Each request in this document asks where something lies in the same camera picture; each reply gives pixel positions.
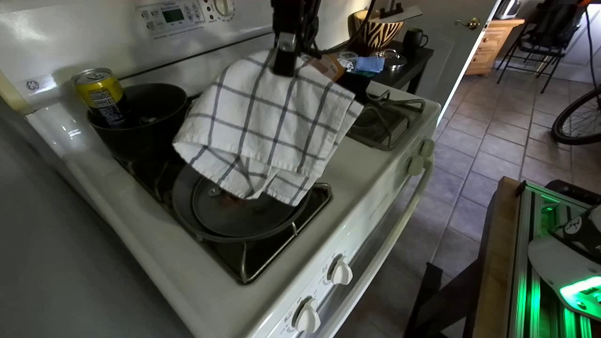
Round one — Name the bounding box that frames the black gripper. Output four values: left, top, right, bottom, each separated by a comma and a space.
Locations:
269, 0, 326, 79

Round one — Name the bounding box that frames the white grey checkered towel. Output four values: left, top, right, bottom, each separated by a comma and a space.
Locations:
172, 47, 367, 208

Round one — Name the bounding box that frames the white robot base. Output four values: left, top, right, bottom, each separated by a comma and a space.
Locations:
527, 203, 601, 323

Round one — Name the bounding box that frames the grey frying pan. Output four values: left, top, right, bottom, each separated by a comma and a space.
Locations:
170, 163, 316, 244

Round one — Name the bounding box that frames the blue sponge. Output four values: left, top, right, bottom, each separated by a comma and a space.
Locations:
354, 54, 388, 79

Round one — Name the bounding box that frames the glass bowl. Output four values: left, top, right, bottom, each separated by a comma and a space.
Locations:
375, 45, 408, 79

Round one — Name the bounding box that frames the zebra pattern bowl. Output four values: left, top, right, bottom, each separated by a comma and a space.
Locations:
348, 7, 408, 52

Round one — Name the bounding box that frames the black side table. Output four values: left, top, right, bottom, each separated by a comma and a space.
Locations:
326, 39, 437, 95

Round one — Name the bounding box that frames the black mug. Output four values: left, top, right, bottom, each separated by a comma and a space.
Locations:
403, 26, 433, 58

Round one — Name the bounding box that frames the white gas stove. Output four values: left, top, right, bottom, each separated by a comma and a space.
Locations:
0, 0, 444, 338

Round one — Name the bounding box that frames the black saucepan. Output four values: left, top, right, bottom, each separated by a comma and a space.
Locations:
87, 80, 194, 161

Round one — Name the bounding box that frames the white door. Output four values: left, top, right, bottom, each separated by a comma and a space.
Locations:
401, 0, 504, 124

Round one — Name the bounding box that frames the white stove knob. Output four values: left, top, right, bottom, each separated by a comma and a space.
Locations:
326, 251, 356, 287
418, 137, 438, 159
405, 154, 429, 176
290, 296, 324, 336

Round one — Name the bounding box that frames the brass door knob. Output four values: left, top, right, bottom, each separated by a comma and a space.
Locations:
455, 15, 484, 32

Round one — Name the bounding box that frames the wooden cabinet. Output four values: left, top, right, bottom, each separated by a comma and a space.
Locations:
467, 17, 527, 79

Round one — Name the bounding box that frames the black chair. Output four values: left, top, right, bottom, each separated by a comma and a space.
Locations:
497, 0, 591, 95

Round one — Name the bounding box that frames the bicycle wheel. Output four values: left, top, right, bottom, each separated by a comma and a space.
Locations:
551, 86, 601, 146

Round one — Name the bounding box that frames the black stand leg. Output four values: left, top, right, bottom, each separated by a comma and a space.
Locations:
403, 259, 485, 338

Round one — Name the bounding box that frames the wooden board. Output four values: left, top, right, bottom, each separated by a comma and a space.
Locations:
472, 176, 529, 338

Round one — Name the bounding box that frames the aluminium stand frame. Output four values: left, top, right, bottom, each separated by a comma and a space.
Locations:
510, 180, 601, 338

